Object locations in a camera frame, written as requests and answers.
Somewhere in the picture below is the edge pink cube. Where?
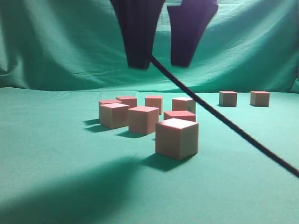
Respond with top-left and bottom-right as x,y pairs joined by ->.
99,99 -> 121,119

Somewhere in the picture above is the black braided cable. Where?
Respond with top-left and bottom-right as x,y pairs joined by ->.
146,51 -> 299,179

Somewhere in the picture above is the column pink cube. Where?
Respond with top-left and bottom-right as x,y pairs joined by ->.
100,103 -> 129,129
155,118 -> 199,161
116,96 -> 137,108
250,91 -> 270,107
128,106 -> 159,135
164,111 -> 196,122
219,91 -> 237,107

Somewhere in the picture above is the placed pink cube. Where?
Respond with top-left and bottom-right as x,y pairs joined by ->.
172,97 -> 196,114
145,96 -> 163,115

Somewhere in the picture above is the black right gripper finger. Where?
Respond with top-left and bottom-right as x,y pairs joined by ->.
111,0 -> 165,69
167,0 -> 218,68

